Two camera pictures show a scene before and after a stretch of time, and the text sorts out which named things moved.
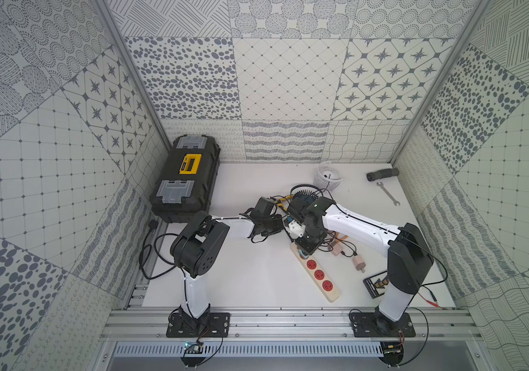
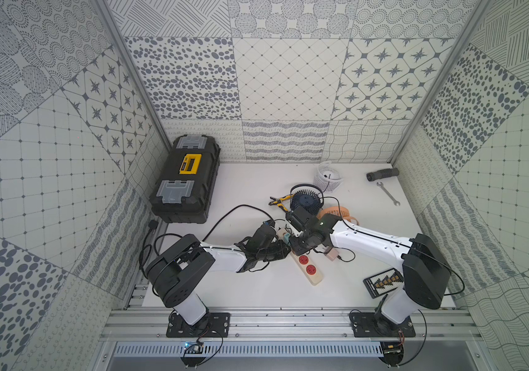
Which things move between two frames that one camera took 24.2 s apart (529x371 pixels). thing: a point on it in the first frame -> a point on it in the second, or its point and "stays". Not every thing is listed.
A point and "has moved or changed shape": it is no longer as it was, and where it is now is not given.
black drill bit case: x=376 y=284 stays
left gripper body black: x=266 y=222 -> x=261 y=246
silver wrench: x=388 y=193 stays
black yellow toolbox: x=185 y=182 stays
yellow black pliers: x=278 y=201 stays
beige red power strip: x=320 y=276 has moved or changed shape
